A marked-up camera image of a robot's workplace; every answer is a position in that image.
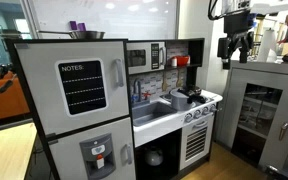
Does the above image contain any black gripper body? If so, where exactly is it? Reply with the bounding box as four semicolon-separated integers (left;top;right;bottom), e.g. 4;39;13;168
222;9;254;40

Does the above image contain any grey pot black handle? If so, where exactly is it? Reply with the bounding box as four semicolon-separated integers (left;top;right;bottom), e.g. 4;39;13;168
169;87;207;112

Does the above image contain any black pot with lid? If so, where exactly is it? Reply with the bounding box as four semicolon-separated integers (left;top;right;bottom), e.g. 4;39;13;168
183;85;204;98

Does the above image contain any grey toy sink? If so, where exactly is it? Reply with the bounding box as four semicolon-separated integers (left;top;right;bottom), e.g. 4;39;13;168
131;100;179;128

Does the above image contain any metal shelf rack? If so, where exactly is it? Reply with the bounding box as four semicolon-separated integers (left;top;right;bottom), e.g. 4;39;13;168
250;17;266;58

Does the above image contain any white paper towel roll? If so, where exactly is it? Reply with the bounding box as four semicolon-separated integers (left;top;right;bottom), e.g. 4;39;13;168
256;28;278;64

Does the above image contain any red bowl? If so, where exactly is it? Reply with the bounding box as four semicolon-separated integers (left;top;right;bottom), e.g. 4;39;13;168
175;55;191;67

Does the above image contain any wooden toy spoon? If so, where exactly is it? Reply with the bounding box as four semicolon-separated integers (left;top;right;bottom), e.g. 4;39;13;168
176;69;186;89

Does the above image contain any grey glass door cabinet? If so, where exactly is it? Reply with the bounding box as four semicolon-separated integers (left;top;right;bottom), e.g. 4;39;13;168
215;59;288;172

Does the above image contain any wooden toy spatula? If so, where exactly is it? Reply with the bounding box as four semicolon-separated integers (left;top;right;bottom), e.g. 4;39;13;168
161;71;170;93

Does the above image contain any toy microwave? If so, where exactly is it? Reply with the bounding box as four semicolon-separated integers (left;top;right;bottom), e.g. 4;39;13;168
126;40;168;75

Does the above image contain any grey toy faucet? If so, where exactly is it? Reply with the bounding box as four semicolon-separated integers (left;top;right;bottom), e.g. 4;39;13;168
132;77;144;103

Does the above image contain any white toy oven door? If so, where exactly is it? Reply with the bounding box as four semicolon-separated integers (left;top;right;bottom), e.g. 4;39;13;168
179;114;215;171

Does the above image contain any white black toy kitchen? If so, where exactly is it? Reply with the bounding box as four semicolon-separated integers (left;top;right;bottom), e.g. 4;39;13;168
5;37;224;180

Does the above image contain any glass whiteboard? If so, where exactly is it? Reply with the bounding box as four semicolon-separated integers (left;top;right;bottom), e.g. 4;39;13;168
26;0;180;41

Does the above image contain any silver toy kettle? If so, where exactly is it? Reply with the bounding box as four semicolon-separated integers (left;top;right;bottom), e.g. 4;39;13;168
144;145;165;167

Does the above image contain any fridge door with dispenser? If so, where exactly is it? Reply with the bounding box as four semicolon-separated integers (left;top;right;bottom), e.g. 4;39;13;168
48;116;137;180

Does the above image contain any fridge door with chalkboard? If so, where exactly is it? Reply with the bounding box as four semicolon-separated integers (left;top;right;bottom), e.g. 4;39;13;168
14;40;131;136

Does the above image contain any orange sofa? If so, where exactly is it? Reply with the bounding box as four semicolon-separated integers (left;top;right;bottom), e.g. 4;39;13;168
0;71;31;124

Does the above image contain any light wooden table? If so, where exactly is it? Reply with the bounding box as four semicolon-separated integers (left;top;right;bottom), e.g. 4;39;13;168
0;122;38;180

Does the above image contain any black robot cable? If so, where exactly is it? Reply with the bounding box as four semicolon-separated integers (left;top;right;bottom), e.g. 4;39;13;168
207;0;227;22

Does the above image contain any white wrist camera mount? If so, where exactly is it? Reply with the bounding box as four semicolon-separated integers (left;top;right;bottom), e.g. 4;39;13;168
250;0;288;15

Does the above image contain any black camera clamp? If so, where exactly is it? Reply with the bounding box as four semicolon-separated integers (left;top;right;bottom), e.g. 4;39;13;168
0;62;19;95

